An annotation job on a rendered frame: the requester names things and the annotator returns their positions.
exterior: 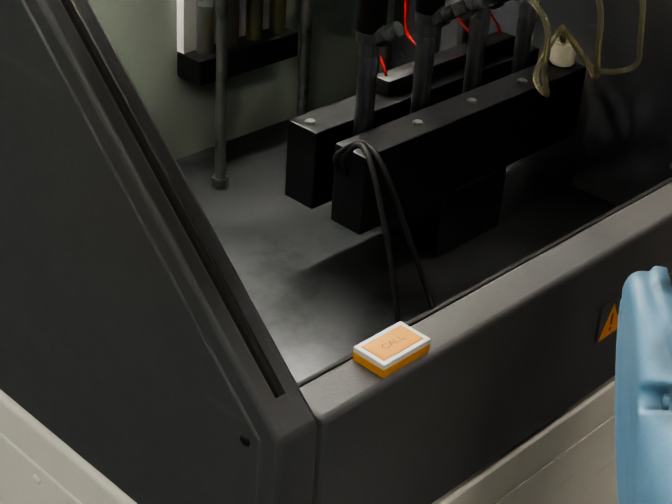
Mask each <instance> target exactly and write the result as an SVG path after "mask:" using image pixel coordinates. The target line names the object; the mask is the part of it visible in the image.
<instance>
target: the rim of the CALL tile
mask: <svg viewBox="0 0 672 504"><path fill-rule="evenodd" d="M400 325H402V326H404V327H405V328H407V329H409V330H410V331H412V332H414V333H416V334H417V335H419V336H421V337H422V338H423V339H422V340H420V341H418V342H416V343H415V344H413V345H411V346H409V347H408V348H406V349H404V350H402V351H401V352H399V353H397V354H395V355H394V356H392V357H390V358H388V359H387V360H385V361H383V360H382V359H380V358H378V357H377V356H375V355H373V354H372V353H370V352H368V351H367V350H365V349H364V348H362V346H363V345H365V344H367V343H369V342H371V341H373V340H374V339H376V338H378V337H380V336H382V335H384V334H385V333H387V332H389V331H391V330H393V329H394V328H396V327H398V326H400ZM430 341H431V339H430V338H428V337H427V336H425V335H423V334H422V333H420V332H418V331H416V330H415V329H413V328H411V327H410V326H408V325H406V324H404V323H403V322H401V321H400V322H398V323H396V324H394V325H393V326H391V327H389V328H387V329H385V330H383V331H382V332H380V333H378V334H376V335H374V336H372V337H371V338H369V339H367V340H365V341H363V342H361V343H360V344H358V345H356V346H354V349H353V351H354V352H355V353H356V354H358V355H360V356H361V357H363V358H364V359H366V360H368V361H369V362H371V363H372V364H374V365H376V366H377V367H379V368H381V369H382V370H385V369H387V368H389V367H391V366H392V365H394V364H396V363H398V362H399V361H401V360H403V359H404V358H406V357H408V356H410V355H411V354H413V353H415V352H417V351H418V350H420V349H422V348H424V347H425V346H427V345H429V344H430Z"/></svg>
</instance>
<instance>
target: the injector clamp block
mask: <svg viewBox="0 0 672 504"><path fill-rule="evenodd" d="M513 53H514V48H513V50H511V51H508V52H505V53H503V54H500V55H497V56H495V57H492V58H489V59H487V60H484V66H483V74H482V82H481V86H480V87H478V88H475V89H472V90H470V91H467V92H465V93H462V90H463V81H464V73H465V68H463V69H460V70H457V71H455V72H452V73H449V74H447V75H444V76H441V77H438V78H436V79H433V80H432V84H431V93H430V102H429V107H427V108H424V109H422V110H419V111H417V112H414V113H411V114H410V106H411V96H412V88H409V89H406V90H404V91H401V92H398V93H396V94H393V95H390V96H386V95H384V94H382V93H379V92H377V91H376V95H375V107H374V119H373V129H371V130H368V131H366V132H363V133H361V134H358V135H356V136H353V127H354V114H355V100H356V95H355V96H353V97H350V98H347V99H344V100H342V101H339V102H336V103H333V104H331V105H328V106H325V107H322V108H320V109H317V110H314V111H312V112H309V113H306V114H303V115H301V116H298V117H295V118H292V119H290V120H288V136H287V159H286V182H285V195H286V196H288V197H290V198H292V199H294V200H296V201H297V202H299V203H301V204H303V205H305V206H307V207H308V208H310V209H314V208H316V207H318V206H321V205H323V204H325V203H327V202H330V201H332V207H331V220H332V221H334V222H336V223H338V224H340V225H342V226H343V227H345V228H347V229H349V230H351V231H353V232H355V233H356V234H359V235H360V234H362V233H365V232H367V231H369V230H371V229H373V228H375V227H377V226H380V227H382V225H381V220H380V215H379V210H378V205H377V200H376V195H375V191H374V186H373V182H372V178H371V174H370V170H369V167H368V164H367V160H366V157H365V155H364V153H363V151H362V150H361V149H360V148H357V149H355V150H354V151H353V152H352V153H351V154H350V156H349V157H348V158H347V159H346V164H347V167H348V171H349V173H348V175H347V176H345V175H344V172H343V169H342V166H341V161H340V159H341V157H342V156H343V155H341V156H340V157H339V158H338V163H339V166H340V168H339V170H338V171H335V169H334V164H333V160H332V157H333V155H334V153H336V152H337V151H338V150H340V149H341V148H342V147H344V146H345V145H347V144H348V143H350V142H352V141H356V140H364V141H368V142H369V143H370V144H371V145H372V146H373V147H374V148H376V149H377V151H378V153H379V154H380V156H381V158H382V160H383V162H384V163H385V165H386V168H387V170H388V173H389V175H390V177H391V180H392V182H393V185H394V187H395V190H396V193H397V196H398V198H399V201H400V204H401V207H402V209H403V212H404V215H405V218H406V221H407V224H408V227H409V230H410V233H411V236H412V239H413V242H414V245H416V246H418V247H420V248H422V249H423V250H425V251H427V252H429V253H431V254H433V255H435V256H439V255H441V254H443V253H445V252H447V251H449V250H451V249H453V248H455V247H457V246H459V245H461V244H463V243H465V242H467V241H469V240H470V239H472V238H474V237H476V236H478V235H480V234H482V233H484V232H486V231H488V230H490V229H492V228H494V227H496V226H497V225H498V223H499V216H500V209H501V202H502V195H503V188H504V181H505V175H506V168H507V167H506V166H508V165H510V164H512V163H514V162H517V161H519V160H521V159H523V158H525V157H527V156H529V155H532V154H534V153H536V152H538V151H540V150H542V149H544V148H547V147H549V146H551V145H553V144H555V143H557V142H559V141H562V140H564V139H566V138H568V137H570V136H572V135H574V134H575V131H576V125H577V119H578V114H579V108H580V102H581V97H582V91H583V85H584V79H585V74H586V66H584V65H581V64H579V63H576V62H574V64H573V65H572V66H570V67H558V66H555V65H553V64H552V63H551V62H550V59H549V63H548V73H547V74H548V83H549V88H550V96H549V97H548V98H545V97H543V96H542V95H541V94H540V93H539V92H538V91H537V89H536V88H535V86H534V84H533V81H532V78H533V71H534V68H535V66H536V64H537V61H538V54H539V48H537V47H534V46H532V49H531V56H530V63H529V67H528V68H526V69H523V70H521V71H518V72H516V73H513V74H511V67H512V60H513ZM510 74H511V75H510ZM370 153H371V152H370ZM371 156H372V159H373V162H374V166H375V169H376V173H377V177H378V181H379V185H380V189H381V194H382V199H383V204H384V209H385V214H386V219H387V224H388V230H389V232H391V233H393V234H395V235H397V236H399V237H401V238H403V239H405V240H406V237H405V234H404V231H403V228H402V225H401V222H400V219H399V216H398V214H397V211H396V208H395V205H394V202H393V200H392V197H391V194H390V191H389V189H388V186H387V184H386V181H385V179H384V177H383V174H382V172H381V169H380V167H379V165H378V163H377V162H376V160H375V158H374V156H373V154H372V153H371ZM406 241H407V240H406Z"/></svg>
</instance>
